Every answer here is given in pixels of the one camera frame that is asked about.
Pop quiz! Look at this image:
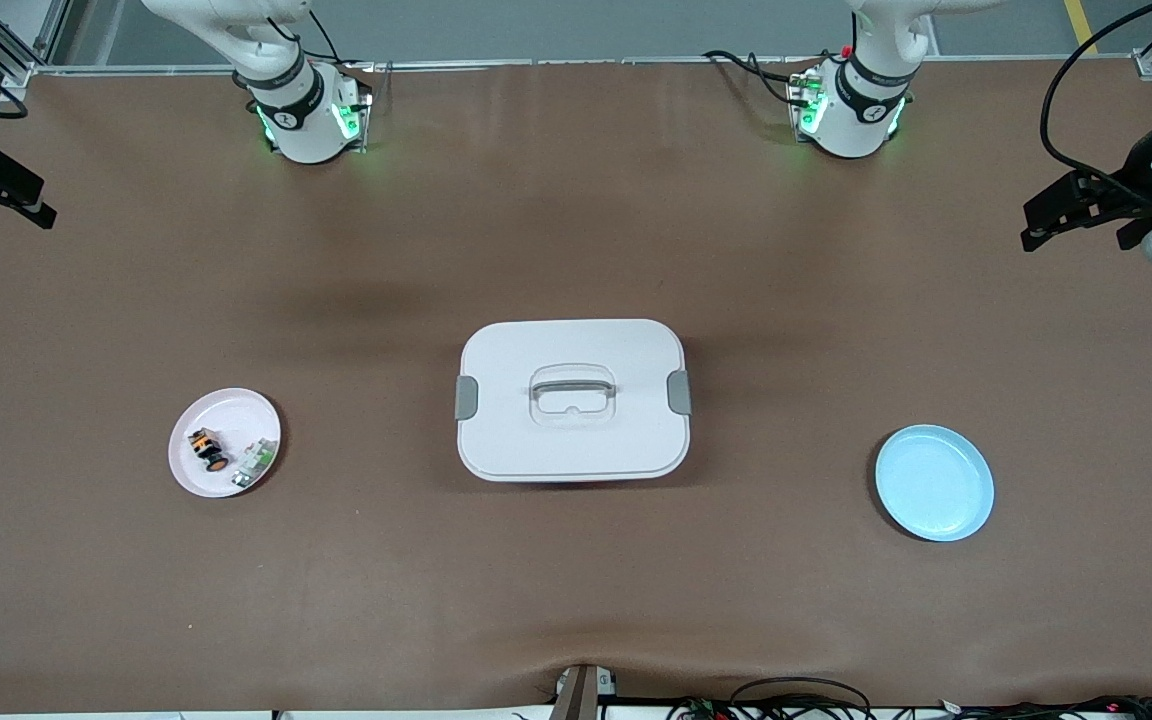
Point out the black camera cable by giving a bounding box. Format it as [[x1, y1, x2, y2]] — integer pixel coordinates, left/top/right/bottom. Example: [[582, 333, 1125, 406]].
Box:
[[1039, 0, 1152, 206], [266, 0, 377, 73]]

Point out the white lidded storage box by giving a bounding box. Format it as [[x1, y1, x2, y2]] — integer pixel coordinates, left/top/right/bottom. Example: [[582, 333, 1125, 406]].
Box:
[[454, 318, 694, 484]]

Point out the black cable loop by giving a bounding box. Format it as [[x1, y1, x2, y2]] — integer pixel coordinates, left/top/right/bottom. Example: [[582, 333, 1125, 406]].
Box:
[[729, 676, 874, 720]]

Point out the aluminium camera mast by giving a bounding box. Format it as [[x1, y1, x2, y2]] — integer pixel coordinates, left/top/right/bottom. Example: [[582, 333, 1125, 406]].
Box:
[[549, 662, 619, 720]]

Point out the orange and black switch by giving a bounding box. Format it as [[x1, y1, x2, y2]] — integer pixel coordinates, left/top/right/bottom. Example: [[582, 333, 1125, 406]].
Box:
[[186, 428, 230, 473]]

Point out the light blue plate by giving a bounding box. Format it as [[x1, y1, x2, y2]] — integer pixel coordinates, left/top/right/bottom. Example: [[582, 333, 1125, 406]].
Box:
[[874, 424, 995, 543]]

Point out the clear table edge strip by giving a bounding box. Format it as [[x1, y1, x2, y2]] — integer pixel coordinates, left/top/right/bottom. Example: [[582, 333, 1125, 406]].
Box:
[[31, 55, 1152, 77]]

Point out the black arm base cable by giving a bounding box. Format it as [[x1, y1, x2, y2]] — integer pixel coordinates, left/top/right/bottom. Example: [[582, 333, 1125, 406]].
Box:
[[702, 48, 819, 107]]

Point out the black left camera cable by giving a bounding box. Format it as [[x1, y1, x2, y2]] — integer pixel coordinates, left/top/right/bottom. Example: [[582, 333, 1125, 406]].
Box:
[[1039, 0, 1152, 206]]

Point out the black right camera cable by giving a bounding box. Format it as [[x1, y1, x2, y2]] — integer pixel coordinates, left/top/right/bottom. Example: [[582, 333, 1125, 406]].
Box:
[[266, 0, 377, 73]]

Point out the green and white switch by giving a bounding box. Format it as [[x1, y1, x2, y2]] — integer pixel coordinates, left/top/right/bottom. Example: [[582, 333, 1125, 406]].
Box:
[[231, 438, 279, 491]]

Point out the pink plate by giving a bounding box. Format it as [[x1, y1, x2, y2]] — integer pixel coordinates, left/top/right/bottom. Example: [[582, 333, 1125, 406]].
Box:
[[168, 387, 283, 500]]

